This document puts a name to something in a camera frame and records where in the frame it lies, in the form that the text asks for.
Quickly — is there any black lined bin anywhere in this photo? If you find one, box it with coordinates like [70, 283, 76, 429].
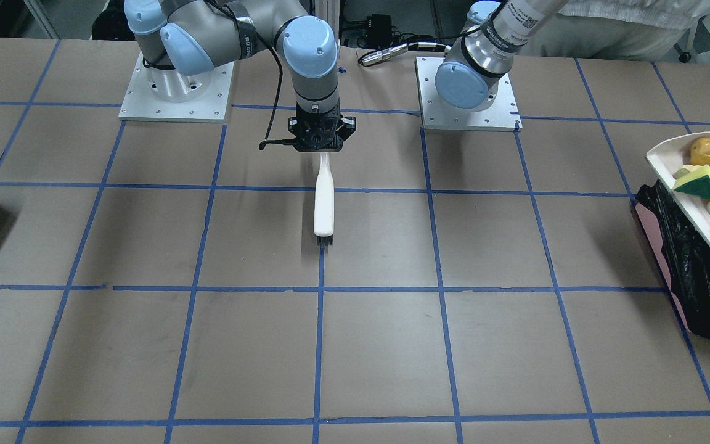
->
[635, 181, 710, 340]

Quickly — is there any person in grey clothes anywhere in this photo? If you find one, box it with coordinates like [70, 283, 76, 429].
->
[519, 1, 710, 62]

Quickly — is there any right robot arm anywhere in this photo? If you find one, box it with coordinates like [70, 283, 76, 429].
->
[123, 1, 357, 154]

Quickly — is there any yellow green sponge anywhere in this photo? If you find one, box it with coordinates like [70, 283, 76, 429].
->
[673, 164, 710, 200]

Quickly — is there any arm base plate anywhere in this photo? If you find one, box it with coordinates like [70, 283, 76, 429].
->
[118, 53, 235, 123]
[416, 57, 523, 132]

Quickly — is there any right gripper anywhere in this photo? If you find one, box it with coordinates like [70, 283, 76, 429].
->
[288, 115, 357, 154]

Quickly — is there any beige hand brush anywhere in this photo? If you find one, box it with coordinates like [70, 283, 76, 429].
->
[314, 154, 335, 248]

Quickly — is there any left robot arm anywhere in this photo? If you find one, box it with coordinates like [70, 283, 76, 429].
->
[435, 1, 565, 110]

